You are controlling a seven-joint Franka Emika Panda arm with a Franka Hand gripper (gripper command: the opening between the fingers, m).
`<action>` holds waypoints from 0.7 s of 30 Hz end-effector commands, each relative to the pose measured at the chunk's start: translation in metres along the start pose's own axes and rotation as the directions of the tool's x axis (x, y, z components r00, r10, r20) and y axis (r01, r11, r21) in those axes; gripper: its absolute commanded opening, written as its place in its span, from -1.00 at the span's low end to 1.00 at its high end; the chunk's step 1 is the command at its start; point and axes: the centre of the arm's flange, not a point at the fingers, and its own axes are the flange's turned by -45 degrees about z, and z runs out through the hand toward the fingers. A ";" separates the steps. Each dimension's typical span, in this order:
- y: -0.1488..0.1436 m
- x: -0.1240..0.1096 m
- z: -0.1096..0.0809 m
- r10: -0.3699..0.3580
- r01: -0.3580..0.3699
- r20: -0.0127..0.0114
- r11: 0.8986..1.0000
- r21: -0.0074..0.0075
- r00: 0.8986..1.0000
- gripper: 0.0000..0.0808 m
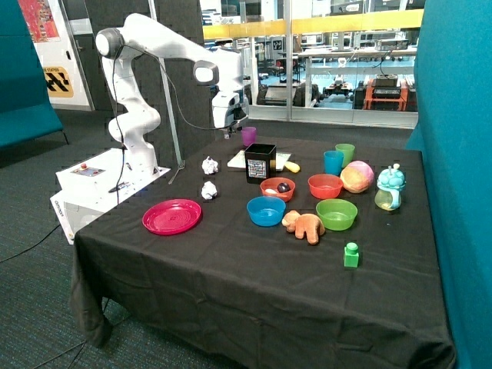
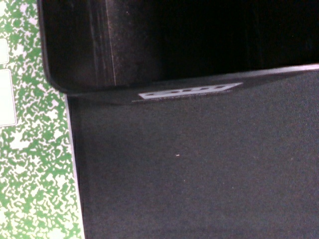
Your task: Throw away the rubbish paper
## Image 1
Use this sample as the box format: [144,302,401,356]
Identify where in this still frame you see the green plastic cup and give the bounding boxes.
[335,143,355,168]

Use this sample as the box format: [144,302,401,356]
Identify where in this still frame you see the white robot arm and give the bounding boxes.
[95,13,249,177]

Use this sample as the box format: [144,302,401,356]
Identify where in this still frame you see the blue plastic cup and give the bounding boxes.
[324,150,344,176]

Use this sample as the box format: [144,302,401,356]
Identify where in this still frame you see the purple toy plum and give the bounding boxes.
[277,182,291,193]

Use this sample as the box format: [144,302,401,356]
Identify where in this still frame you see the pink plastic plate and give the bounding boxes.
[142,198,202,235]

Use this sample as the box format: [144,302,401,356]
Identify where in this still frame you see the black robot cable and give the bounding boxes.
[111,44,228,204]

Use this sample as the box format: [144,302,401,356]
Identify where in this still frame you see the teal partition panel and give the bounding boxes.
[407,1,491,368]

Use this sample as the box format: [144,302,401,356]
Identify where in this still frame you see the pink yellow soft ball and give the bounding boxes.
[340,161,374,194]

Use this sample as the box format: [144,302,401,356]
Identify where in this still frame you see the yellow black warning sign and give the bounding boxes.
[43,66,74,98]

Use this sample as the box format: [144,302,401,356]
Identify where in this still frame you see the brown plush toy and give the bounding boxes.
[281,211,325,245]

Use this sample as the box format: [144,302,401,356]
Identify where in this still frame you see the black tablecloth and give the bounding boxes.
[69,140,457,368]

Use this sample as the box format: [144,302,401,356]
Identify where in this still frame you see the orange empty bowl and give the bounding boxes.
[307,173,343,200]

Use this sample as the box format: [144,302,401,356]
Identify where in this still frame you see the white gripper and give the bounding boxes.
[211,89,249,138]

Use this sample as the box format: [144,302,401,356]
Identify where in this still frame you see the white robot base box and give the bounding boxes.
[50,148,169,244]

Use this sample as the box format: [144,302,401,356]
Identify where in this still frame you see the black square bin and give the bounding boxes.
[244,143,277,185]

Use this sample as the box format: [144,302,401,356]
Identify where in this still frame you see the yellow toy lemon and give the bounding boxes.
[284,161,301,173]

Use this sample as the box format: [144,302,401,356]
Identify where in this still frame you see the teal sofa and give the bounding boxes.
[0,1,64,148]

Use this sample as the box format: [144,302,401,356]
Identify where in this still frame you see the green plastic bowl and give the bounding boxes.
[316,198,358,231]

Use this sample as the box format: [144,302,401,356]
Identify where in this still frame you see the orange bowl with fruit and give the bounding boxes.
[260,177,296,202]

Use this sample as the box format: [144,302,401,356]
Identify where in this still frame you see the green toy block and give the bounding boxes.
[344,242,360,268]

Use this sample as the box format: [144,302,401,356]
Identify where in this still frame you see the green marbled notebook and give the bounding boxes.
[227,150,291,171]

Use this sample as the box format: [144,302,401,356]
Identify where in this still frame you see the blue plastic bowl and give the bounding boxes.
[246,196,286,227]

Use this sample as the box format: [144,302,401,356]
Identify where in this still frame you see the red wall poster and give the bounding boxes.
[18,0,61,43]

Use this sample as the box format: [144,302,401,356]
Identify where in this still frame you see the paper ball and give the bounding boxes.
[201,156,219,175]
[201,181,218,201]

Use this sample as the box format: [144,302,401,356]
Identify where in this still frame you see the blue sippy cup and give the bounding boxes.
[374,163,406,211]

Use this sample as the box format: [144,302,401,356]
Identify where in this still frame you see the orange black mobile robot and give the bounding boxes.
[363,75,408,111]

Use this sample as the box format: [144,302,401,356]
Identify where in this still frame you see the purple plastic cup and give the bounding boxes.
[241,127,257,147]

